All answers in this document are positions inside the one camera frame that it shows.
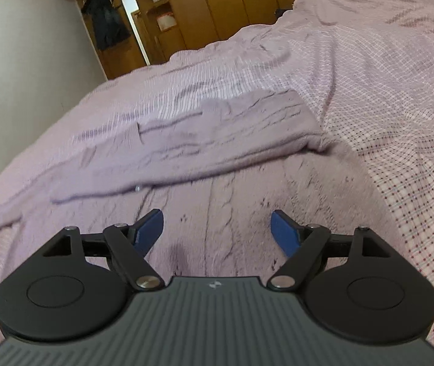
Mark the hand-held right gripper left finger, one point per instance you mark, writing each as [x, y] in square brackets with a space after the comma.
[149, 228]

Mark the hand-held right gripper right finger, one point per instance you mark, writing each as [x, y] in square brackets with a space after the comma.
[283, 232]

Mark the lilac knitted sweater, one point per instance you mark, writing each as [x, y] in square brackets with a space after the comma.
[224, 148]

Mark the pink checked bed sheet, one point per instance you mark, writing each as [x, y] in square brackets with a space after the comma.
[373, 84]

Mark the tall narrow mirror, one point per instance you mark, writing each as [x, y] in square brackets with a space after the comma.
[132, 23]

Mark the pink box on shelf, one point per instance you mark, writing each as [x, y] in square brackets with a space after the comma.
[165, 22]

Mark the dark hanging jacket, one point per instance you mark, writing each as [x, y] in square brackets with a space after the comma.
[104, 19]

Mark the wooden wardrobe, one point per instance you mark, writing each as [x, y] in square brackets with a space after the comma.
[209, 3]

